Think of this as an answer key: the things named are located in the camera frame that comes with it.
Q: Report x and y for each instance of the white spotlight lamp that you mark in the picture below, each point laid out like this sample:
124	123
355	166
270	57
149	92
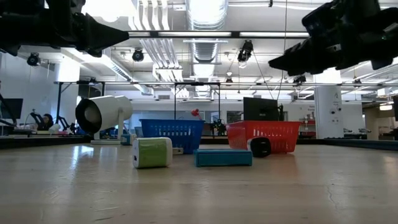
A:
105	112

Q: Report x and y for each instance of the person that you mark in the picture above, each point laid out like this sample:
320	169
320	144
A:
48	119

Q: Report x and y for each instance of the teal charger cube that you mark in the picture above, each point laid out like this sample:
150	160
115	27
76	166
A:
126	140

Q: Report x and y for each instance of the dark distant equipment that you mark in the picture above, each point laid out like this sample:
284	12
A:
219	127

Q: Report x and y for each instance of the long linear ceiling light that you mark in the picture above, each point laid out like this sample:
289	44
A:
192	33

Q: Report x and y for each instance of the glowing rectangular lamp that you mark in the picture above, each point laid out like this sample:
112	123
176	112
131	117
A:
385	107

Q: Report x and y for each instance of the black ceiling spotlight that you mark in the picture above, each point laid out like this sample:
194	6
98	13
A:
33	59
137	55
300	80

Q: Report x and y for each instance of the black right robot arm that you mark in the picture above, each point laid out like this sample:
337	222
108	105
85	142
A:
379	9

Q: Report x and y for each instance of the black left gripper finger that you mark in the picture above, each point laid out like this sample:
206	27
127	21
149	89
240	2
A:
102	35

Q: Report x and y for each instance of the black background rig frame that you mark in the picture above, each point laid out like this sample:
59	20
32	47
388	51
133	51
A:
59	99

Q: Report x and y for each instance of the black tall stand frame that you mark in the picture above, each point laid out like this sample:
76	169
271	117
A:
197	83

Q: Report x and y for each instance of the red storage shelf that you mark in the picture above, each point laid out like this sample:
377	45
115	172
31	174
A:
308	124

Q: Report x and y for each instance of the black monitor back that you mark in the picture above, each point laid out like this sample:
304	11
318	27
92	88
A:
260	109

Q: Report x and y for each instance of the black hanging overhead camera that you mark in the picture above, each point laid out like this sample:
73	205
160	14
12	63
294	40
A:
246	49

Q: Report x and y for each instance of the white round pillar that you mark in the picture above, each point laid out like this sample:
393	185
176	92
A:
328	112

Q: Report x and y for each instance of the red plastic basket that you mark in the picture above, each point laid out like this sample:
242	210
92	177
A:
280	132

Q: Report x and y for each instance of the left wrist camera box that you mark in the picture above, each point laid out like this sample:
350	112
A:
65	7

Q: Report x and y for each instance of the red round lamp head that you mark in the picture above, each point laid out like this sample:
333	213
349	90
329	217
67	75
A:
195	112

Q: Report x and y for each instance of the dark monitor screen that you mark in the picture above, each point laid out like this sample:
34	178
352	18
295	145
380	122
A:
12	108

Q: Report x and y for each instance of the white charger black face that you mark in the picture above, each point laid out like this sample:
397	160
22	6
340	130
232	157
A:
260	147

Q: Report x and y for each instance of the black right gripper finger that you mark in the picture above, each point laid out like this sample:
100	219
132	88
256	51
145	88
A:
298	60

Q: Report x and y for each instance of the green white charger cube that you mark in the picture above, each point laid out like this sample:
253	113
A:
152	152

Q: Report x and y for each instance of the teal flat box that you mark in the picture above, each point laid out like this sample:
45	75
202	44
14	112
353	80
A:
222	158

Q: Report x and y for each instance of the blue plastic basket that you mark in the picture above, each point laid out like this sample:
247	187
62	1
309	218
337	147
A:
186	132

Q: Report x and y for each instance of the silver ventilation duct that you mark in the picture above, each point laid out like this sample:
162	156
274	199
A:
206	15

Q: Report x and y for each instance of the black background robot arm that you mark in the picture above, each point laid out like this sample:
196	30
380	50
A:
63	123

